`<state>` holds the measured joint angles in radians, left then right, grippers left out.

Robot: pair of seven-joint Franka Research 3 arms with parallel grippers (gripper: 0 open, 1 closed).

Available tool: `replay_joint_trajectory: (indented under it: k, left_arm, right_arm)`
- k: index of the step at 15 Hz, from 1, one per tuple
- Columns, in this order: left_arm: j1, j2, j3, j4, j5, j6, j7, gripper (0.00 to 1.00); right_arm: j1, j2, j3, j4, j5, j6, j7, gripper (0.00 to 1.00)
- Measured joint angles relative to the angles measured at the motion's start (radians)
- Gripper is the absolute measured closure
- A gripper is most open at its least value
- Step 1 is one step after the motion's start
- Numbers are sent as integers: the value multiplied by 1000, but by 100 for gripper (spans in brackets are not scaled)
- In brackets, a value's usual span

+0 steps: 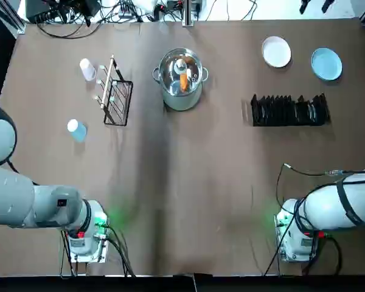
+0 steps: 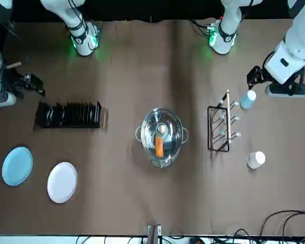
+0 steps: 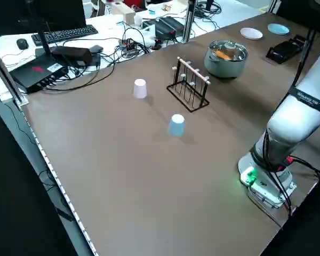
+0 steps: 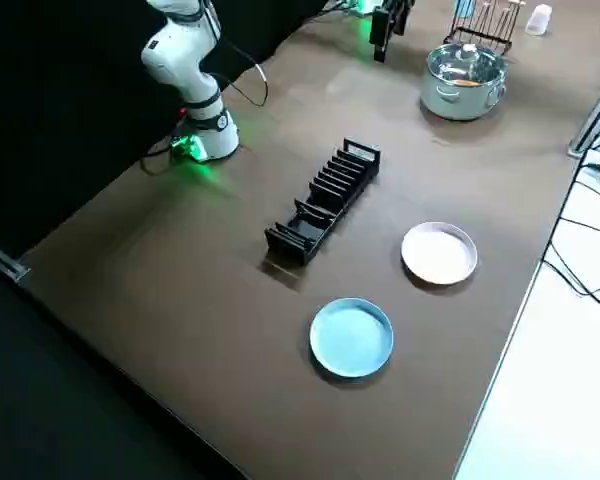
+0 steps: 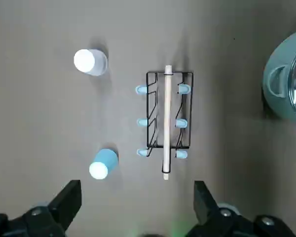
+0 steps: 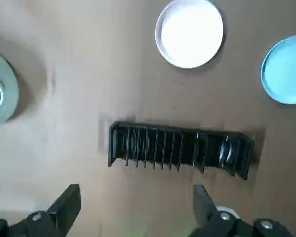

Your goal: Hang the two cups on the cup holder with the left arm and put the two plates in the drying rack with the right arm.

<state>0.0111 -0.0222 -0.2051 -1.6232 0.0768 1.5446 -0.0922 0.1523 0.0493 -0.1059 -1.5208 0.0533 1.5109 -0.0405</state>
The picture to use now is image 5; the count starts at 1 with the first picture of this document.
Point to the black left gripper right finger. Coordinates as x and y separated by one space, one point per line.
224 222

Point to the light blue cup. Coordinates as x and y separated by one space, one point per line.
104 160

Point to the grey-green cooking pot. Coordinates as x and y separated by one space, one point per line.
276 74

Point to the pale pink cup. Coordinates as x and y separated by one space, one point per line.
88 61

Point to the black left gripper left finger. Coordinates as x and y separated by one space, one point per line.
51 217

